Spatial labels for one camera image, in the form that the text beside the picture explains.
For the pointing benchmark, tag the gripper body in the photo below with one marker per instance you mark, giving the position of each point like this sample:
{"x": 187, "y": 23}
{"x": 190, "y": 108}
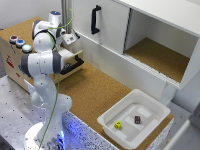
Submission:
{"x": 70, "y": 38}

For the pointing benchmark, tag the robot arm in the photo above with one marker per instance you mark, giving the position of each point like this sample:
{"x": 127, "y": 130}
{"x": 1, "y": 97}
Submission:
{"x": 41, "y": 63}

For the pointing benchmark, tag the wooden drawer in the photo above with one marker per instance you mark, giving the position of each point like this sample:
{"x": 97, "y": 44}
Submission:
{"x": 71, "y": 59}

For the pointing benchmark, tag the white sliding door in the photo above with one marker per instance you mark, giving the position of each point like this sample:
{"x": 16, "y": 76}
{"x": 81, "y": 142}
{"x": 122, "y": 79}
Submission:
{"x": 106, "y": 23}

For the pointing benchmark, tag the green button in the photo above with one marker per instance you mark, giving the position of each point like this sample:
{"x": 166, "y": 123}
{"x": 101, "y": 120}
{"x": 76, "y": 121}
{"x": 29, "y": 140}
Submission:
{"x": 27, "y": 48}

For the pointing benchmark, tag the blue button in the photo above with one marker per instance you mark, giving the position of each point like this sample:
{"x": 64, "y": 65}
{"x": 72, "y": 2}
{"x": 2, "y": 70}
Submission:
{"x": 20, "y": 42}

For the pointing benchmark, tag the red button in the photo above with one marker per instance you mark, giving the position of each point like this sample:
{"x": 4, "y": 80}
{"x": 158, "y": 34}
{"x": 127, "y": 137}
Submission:
{"x": 14, "y": 39}

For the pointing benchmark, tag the wooden drawer box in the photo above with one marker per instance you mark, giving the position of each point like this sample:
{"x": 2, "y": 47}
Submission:
{"x": 15, "y": 50}

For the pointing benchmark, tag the white cabinet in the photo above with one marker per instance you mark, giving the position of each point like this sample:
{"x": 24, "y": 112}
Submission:
{"x": 160, "y": 43}

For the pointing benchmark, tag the yellow block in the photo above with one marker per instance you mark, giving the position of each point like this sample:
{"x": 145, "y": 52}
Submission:
{"x": 117, "y": 125}

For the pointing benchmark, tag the white plastic box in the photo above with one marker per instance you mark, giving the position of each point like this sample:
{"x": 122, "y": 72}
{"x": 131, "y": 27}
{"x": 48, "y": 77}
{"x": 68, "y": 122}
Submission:
{"x": 135, "y": 118}

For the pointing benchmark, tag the purple block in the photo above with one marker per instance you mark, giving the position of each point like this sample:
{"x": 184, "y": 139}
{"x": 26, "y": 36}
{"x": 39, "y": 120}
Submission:
{"x": 137, "y": 119}

